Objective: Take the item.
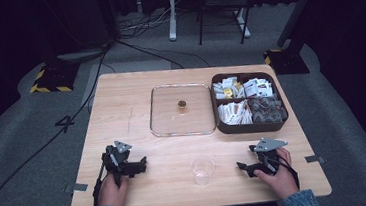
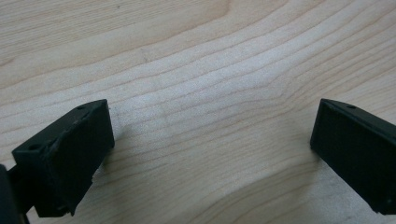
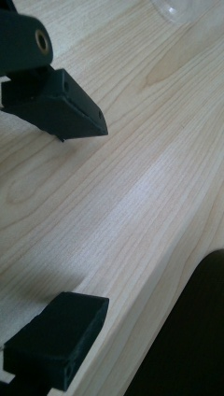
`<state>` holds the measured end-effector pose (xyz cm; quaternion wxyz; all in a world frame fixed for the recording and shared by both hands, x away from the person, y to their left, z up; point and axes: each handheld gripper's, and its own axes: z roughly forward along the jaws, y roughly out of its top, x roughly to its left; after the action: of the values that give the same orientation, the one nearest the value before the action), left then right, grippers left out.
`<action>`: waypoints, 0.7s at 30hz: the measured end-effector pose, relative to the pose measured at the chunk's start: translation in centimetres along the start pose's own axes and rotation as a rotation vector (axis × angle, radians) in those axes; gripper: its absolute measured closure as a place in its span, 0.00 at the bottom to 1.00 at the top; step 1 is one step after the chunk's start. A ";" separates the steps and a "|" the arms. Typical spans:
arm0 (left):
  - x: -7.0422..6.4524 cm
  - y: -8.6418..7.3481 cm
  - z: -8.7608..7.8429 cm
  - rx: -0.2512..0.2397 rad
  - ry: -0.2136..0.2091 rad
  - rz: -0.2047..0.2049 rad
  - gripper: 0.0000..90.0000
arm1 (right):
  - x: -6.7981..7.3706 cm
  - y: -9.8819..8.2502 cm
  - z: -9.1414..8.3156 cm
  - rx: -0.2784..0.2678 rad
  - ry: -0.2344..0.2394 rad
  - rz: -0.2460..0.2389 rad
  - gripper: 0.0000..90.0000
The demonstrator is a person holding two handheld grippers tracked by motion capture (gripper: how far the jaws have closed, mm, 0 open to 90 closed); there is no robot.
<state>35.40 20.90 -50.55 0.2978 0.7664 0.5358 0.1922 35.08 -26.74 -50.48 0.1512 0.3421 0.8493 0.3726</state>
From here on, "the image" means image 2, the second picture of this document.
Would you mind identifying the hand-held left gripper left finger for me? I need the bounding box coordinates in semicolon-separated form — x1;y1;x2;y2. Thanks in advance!
11;99;116;218

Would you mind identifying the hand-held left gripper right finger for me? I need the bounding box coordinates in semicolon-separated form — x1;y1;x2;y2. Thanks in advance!
309;98;396;216

